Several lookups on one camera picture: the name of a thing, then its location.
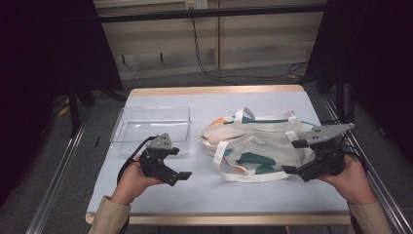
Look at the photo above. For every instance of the white canvas tote bag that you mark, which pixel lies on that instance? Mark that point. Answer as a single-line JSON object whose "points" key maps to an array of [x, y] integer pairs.
{"points": [[259, 146]]}

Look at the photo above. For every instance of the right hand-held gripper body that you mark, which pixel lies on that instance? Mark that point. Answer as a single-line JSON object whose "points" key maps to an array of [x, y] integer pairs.
{"points": [[324, 156]]}

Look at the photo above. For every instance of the clear plastic container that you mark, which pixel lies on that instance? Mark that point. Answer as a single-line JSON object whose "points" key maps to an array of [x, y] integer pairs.
{"points": [[152, 126]]}

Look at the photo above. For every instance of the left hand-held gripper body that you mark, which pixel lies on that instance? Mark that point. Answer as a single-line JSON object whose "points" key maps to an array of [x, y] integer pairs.
{"points": [[155, 162]]}

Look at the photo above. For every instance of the black metal stand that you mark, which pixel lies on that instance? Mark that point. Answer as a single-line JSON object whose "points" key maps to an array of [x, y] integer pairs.
{"points": [[74, 110]]}

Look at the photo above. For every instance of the black horizontal frame bar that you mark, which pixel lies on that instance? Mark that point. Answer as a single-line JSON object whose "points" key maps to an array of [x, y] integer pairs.
{"points": [[211, 13]]}

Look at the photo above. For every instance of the black curtain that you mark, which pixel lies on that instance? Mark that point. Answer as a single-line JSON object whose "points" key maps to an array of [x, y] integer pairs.
{"points": [[39, 81], [376, 65]]}

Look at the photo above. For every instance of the person's right hand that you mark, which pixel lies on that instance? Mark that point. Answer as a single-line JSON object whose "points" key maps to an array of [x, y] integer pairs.
{"points": [[352, 182]]}

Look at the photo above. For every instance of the person's left hand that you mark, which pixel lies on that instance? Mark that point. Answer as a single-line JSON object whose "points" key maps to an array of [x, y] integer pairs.
{"points": [[133, 183]]}

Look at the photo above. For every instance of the metal floor rail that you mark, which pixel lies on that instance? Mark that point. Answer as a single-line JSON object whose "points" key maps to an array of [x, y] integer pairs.
{"points": [[373, 175], [56, 182]]}

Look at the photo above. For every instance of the white wall power outlet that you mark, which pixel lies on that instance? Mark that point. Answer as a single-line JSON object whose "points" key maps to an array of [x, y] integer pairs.
{"points": [[196, 4]]}

